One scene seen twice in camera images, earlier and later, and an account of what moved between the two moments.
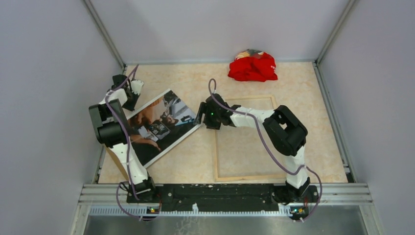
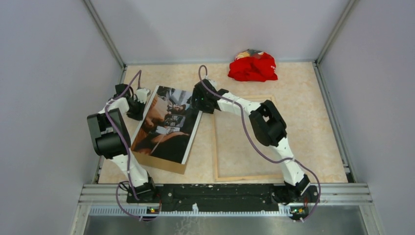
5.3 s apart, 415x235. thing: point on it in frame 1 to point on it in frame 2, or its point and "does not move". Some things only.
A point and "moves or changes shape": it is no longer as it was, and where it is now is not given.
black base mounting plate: (294, 197) does not move
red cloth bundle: (253, 65) does not move
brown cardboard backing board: (119, 161) moves or changes shape
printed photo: (158, 128) moves or changes shape
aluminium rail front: (324, 195) does not move
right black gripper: (204, 108) to (196, 96)
